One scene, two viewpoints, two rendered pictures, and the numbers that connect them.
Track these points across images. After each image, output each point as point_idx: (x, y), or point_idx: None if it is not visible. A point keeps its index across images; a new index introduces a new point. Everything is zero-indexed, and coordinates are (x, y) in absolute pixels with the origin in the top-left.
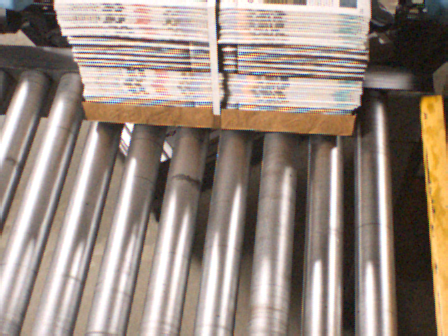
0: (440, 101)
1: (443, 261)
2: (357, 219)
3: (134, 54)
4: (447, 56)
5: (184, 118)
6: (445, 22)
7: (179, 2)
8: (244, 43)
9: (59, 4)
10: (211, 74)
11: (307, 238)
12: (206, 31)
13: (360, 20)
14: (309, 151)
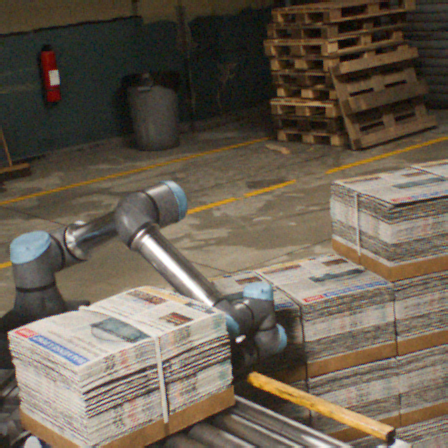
0: (257, 373)
1: (332, 408)
2: (276, 429)
3: (119, 392)
4: (232, 369)
5: (148, 436)
6: (229, 337)
7: (139, 342)
8: (174, 354)
9: (80, 368)
10: (161, 387)
11: (265, 445)
12: (155, 355)
13: (221, 316)
14: (219, 426)
